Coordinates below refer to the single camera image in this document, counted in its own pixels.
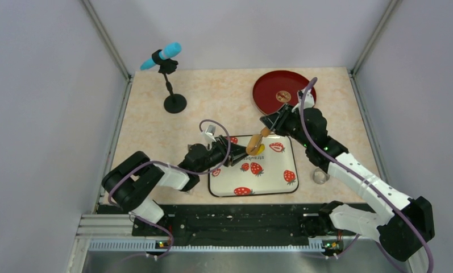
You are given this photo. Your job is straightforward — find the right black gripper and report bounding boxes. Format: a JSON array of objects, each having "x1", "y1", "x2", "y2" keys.
[{"x1": 261, "y1": 103, "x2": 312, "y2": 148}]

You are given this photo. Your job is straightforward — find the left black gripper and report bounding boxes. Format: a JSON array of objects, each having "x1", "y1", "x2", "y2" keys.
[{"x1": 196, "y1": 134, "x2": 251, "y2": 174}]

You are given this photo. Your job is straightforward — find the wooden roller pin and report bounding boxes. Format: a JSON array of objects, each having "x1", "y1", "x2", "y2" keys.
[{"x1": 246, "y1": 127, "x2": 271, "y2": 156}]

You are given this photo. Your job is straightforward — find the strawberry pattern white tray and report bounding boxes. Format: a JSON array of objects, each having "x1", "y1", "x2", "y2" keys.
[{"x1": 208, "y1": 135, "x2": 298, "y2": 197}]

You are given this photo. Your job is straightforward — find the metal ring cutter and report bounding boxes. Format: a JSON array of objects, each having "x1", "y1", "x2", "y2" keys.
[{"x1": 311, "y1": 168, "x2": 330, "y2": 185}]

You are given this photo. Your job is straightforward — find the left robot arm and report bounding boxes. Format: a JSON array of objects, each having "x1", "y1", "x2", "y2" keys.
[{"x1": 101, "y1": 135, "x2": 248, "y2": 235}]

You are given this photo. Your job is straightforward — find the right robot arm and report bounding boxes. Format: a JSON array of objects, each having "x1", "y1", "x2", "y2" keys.
[{"x1": 260, "y1": 104, "x2": 435, "y2": 262}]

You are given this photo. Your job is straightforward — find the yellow dough ball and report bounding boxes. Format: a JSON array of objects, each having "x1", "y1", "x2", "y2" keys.
[{"x1": 256, "y1": 144, "x2": 265, "y2": 155}]

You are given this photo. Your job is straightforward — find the red round tray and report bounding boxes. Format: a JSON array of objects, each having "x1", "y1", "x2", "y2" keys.
[{"x1": 252, "y1": 70, "x2": 310, "y2": 114}]

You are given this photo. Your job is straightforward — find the black microphone stand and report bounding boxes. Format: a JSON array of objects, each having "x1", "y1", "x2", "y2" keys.
[{"x1": 158, "y1": 59, "x2": 187, "y2": 114}]

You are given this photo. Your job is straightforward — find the blue microphone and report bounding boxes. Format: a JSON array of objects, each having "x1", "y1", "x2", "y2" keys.
[{"x1": 140, "y1": 42, "x2": 182, "y2": 71}]

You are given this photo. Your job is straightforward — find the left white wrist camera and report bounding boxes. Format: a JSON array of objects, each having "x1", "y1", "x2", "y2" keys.
[{"x1": 201, "y1": 125, "x2": 216, "y2": 145}]

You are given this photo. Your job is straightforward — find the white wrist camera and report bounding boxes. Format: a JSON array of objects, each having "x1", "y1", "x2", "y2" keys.
[
  {"x1": 292, "y1": 88, "x2": 315, "y2": 112},
  {"x1": 201, "y1": 125, "x2": 216, "y2": 145}
]

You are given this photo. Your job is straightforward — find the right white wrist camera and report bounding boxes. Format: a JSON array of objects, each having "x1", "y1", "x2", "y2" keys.
[{"x1": 292, "y1": 88, "x2": 315, "y2": 112}]

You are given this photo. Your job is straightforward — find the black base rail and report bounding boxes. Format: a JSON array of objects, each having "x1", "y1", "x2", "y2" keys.
[{"x1": 96, "y1": 201, "x2": 377, "y2": 247}]

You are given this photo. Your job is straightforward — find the aluminium frame bar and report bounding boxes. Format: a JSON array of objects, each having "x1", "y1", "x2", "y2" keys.
[{"x1": 76, "y1": 214, "x2": 333, "y2": 254}]

